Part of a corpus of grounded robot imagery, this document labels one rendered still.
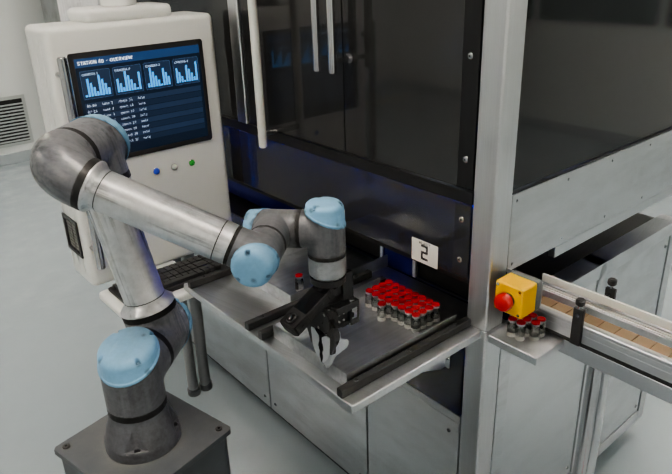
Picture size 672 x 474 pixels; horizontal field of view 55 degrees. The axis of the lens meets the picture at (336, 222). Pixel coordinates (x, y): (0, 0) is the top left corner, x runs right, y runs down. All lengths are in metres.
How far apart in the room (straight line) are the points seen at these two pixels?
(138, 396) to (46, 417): 1.66
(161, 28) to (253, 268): 1.04
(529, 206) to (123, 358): 0.92
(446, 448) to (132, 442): 0.85
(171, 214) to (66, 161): 0.20
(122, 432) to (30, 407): 1.70
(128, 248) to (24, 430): 1.69
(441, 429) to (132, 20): 1.40
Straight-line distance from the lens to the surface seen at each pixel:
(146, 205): 1.13
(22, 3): 6.56
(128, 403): 1.33
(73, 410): 2.95
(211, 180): 2.12
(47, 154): 1.20
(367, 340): 1.49
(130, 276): 1.36
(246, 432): 2.64
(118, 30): 1.92
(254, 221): 1.22
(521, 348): 1.51
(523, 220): 1.51
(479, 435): 1.72
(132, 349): 1.31
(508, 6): 1.31
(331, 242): 1.20
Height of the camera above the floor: 1.70
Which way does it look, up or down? 23 degrees down
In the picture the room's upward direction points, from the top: 2 degrees counter-clockwise
